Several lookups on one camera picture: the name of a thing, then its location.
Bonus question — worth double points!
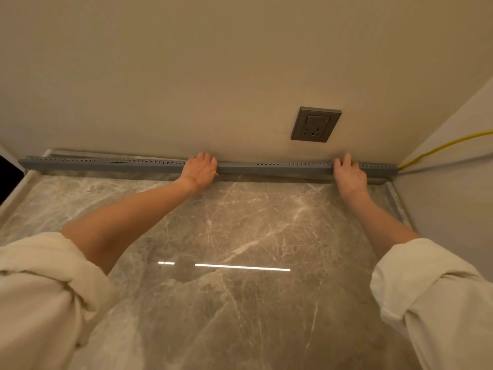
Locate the grey wall power socket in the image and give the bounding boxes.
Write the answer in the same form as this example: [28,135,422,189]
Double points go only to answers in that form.
[291,106,342,143]

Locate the person's right hand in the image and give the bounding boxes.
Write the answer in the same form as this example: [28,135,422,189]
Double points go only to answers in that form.
[333,152,369,199]

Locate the grey perforated metal strip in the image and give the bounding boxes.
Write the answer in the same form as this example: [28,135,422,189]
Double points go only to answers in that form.
[18,155,400,178]

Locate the person's left hand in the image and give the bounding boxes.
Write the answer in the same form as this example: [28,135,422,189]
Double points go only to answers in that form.
[179,152,220,196]

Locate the white sleeve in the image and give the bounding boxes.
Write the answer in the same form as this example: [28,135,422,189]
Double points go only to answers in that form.
[370,238,493,370]
[0,232,117,370]

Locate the person's left forearm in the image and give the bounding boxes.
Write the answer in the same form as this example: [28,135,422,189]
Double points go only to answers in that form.
[60,177,195,275]

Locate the white left sleeve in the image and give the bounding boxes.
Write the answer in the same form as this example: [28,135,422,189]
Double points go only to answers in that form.
[0,232,117,370]

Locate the yellow cable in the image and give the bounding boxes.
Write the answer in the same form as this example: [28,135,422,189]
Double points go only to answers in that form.
[397,129,493,170]

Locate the white right sleeve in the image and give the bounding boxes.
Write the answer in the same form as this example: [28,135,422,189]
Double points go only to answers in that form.
[370,238,493,370]

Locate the person's right forearm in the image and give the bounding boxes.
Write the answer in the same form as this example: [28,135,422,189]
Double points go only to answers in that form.
[340,189,423,261]

